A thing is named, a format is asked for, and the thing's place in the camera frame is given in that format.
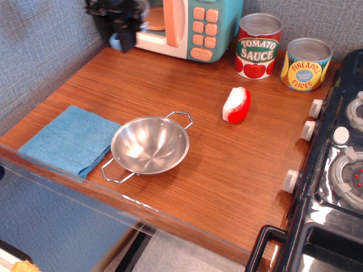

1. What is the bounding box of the blue and grey toy spoon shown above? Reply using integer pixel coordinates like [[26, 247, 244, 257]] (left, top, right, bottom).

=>
[[109, 33, 122, 51]]

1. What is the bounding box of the teal toy microwave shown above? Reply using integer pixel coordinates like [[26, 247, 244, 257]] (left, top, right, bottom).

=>
[[136, 1, 243, 63]]

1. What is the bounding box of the orange fuzzy object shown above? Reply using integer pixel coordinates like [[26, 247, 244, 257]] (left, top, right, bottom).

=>
[[11, 260, 40, 272]]

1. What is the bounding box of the red and white toy food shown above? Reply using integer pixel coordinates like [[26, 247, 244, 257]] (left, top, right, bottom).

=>
[[222, 87, 251, 124]]

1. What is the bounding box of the black toy stove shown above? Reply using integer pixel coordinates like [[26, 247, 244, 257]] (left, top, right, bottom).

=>
[[246, 49, 362, 271]]

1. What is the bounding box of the white stove knob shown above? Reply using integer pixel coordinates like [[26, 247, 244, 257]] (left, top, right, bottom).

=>
[[282, 169, 299, 194], [301, 121, 316, 142], [309, 99, 324, 119]]

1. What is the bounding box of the tomato sauce can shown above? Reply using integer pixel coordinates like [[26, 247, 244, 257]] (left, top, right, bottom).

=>
[[235, 13, 283, 79]]

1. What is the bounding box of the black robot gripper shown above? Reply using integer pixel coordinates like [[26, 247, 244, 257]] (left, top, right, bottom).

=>
[[85, 0, 149, 53]]

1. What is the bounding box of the steel bowl with handles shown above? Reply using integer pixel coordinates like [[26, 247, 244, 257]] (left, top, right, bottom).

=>
[[101, 111, 193, 184]]

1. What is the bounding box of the pineapple slices can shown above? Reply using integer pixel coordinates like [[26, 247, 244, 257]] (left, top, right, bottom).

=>
[[280, 37, 333, 92]]

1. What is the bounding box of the folded blue cloth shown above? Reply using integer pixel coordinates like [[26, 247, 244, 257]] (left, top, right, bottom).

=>
[[19, 105, 121, 178]]

